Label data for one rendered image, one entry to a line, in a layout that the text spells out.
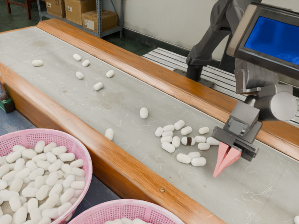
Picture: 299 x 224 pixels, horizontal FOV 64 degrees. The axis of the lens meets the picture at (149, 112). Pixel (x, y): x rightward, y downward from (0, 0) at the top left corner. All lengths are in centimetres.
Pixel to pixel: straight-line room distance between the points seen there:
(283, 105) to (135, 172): 33
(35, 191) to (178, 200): 28
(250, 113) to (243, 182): 19
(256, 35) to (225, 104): 44
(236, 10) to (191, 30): 213
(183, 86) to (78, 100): 35
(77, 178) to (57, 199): 6
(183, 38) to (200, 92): 207
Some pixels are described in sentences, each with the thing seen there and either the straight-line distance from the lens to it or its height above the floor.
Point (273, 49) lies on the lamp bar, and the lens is 37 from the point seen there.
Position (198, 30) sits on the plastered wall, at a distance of 277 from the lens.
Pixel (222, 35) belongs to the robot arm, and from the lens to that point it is 83.
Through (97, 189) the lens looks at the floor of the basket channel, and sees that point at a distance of 61.
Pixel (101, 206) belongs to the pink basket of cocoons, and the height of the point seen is 77.
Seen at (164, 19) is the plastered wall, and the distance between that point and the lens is 293.
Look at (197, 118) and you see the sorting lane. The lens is 74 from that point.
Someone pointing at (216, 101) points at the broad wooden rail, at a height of 76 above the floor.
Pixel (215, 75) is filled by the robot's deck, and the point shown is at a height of 67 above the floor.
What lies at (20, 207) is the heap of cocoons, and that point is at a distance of 54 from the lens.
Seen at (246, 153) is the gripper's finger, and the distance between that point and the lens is 59.
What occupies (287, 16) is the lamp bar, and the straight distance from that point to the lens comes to 39.
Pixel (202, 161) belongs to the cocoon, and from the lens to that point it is 59.
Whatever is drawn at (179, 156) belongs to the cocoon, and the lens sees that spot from 58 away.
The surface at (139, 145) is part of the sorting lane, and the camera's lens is 62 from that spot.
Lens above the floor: 118
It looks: 38 degrees down
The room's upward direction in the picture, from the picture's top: 7 degrees clockwise
